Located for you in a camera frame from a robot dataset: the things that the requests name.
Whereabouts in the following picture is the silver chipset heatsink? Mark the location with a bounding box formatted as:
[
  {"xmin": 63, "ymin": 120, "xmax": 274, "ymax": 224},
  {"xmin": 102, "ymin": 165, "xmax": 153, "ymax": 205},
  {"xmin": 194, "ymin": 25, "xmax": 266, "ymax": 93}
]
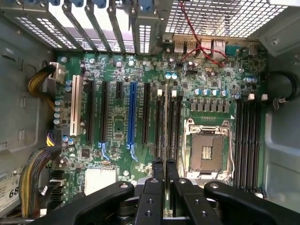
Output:
[{"xmin": 83, "ymin": 167, "xmax": 117, "ymax": 195}]

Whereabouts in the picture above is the silver CPU socket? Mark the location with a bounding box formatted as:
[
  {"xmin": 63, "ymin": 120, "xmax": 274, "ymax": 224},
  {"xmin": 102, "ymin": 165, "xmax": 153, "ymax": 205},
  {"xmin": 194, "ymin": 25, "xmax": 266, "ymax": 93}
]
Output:
[{"xmin": 181, "ymin": 118, "xmax": 235, "ymax": 182}]

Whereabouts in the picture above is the long black expansion slot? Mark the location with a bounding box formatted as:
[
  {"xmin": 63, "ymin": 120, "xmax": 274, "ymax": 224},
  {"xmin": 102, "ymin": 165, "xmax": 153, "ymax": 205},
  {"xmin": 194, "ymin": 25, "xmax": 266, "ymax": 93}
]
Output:
[
  {"xmin": 141, "ymin": 82, "xmax": 151, "ymax": 145},
  {"xmin": 99, "ymin": 81, "xmax": 109, "ymax": 144},
  {"xmin": 85, "ymin": 80, "xmax": 95, "ymax": 144}
]

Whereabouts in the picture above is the blue expansion slot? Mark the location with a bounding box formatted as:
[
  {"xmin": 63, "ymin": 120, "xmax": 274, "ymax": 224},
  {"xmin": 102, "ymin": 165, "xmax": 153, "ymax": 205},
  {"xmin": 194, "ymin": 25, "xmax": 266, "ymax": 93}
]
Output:
[{"xmin": 127, "ymin": 81, "xmax": 138, "ymax": 146}]

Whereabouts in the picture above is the green motherboard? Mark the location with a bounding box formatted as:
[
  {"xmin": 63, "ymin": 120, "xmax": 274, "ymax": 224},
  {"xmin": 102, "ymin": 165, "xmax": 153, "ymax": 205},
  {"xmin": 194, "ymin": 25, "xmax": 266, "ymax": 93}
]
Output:
[{"xmin": 48, "ymin": 52, "xmax": 268, "ymax": 200}]

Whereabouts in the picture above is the grey metal PC case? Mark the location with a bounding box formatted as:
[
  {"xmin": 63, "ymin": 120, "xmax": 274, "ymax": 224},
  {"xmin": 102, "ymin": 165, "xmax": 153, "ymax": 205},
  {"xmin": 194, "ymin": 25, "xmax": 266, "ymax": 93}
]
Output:
[{"xmin": 0, "ymin": 0, "xmax": 300, "ymax": 225}]

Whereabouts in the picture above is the black power connector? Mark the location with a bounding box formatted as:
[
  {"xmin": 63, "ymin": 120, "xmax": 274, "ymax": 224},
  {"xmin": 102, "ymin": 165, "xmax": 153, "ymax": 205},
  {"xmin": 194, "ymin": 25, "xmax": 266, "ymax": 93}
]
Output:
[{"xmin": 46, "ymin": 128, "xmax": 63, "ymax": 148}]

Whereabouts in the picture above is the short black expansion slot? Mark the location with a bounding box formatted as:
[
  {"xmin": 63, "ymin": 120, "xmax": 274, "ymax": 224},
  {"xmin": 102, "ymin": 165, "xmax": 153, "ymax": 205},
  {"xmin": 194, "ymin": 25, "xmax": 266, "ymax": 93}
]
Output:
[{"xmin": 114, "ymin": 82, "xmax": 123, "ymax": 99}]

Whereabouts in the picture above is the white expansion slot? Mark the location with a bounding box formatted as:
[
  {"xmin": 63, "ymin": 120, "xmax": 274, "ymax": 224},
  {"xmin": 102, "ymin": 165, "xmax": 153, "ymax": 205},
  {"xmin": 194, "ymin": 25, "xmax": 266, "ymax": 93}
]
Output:
[{"xmin": 69, "ymin": 75, "xmax": 83, "ymax": 136}]

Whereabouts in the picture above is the white printed label sticker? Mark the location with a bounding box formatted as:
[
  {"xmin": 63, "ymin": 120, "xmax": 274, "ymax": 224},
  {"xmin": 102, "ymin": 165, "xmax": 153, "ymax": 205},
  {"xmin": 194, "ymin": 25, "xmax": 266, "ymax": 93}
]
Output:
[{"xmin": 0, "ymin": 167, "xmax": 24, "ymax": 208}]

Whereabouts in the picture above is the silver rear port block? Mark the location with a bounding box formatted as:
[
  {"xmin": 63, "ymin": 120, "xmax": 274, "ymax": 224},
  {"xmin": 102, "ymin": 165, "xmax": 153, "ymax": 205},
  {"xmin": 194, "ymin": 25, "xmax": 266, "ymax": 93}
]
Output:
[{"xmin": 161, "ymin": 32, "xmax": 258, "ymax": 60}]

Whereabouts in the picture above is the white power connector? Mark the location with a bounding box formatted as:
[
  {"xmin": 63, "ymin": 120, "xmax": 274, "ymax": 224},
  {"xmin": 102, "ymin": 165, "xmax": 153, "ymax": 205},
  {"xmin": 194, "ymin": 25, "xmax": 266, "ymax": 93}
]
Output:
[{"xmin": 43, "ymin": 62, "xmax": 66, "ymax": 93}]

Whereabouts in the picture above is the narrow vented slot cover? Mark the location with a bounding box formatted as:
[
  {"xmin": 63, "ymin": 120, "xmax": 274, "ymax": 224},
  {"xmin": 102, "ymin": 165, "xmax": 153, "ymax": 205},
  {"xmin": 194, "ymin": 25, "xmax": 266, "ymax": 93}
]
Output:
[{"xmin": 130, "ymin": 7, "xmax": 164, "ymax": 56}]

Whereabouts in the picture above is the wide vented slot cover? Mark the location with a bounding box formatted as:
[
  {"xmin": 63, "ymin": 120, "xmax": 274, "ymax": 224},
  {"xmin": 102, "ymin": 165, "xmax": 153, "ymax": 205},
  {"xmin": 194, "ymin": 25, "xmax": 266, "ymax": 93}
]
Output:
[{"xmin": 0, "ymin": 4, "xmax": 79, "ymax": 51}]

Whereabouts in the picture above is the thick sleeved cable bundle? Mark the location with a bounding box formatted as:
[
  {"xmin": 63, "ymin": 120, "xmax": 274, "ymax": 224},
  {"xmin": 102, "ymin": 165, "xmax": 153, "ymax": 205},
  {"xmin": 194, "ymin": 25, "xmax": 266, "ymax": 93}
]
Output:
[{"xmin": 18, "ymin": 146, "xmax": 62, "ymax": 220}]

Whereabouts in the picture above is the red and black twisted wire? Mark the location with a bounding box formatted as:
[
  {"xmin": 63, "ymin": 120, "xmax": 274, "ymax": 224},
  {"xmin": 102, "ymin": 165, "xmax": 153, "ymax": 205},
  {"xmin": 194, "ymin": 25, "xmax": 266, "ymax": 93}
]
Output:
[{"xmin": 178, "ymin": 0, "xmax": 228, "ymax": 68}]

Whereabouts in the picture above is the black looped cable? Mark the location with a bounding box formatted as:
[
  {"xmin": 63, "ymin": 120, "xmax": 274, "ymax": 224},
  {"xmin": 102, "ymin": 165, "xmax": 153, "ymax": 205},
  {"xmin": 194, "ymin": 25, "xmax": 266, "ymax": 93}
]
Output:
[{"xmin": 260, "ymin": 71, "xmax": 298, "ymax": 102}]

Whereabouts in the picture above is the yellow black power cable bundle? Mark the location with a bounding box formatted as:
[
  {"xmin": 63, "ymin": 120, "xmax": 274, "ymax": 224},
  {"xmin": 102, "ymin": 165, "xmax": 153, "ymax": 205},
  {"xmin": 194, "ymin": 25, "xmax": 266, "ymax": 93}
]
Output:
[{"xmin": 27, "ymin": 65, "xmax": 57, "ymax": 111}]

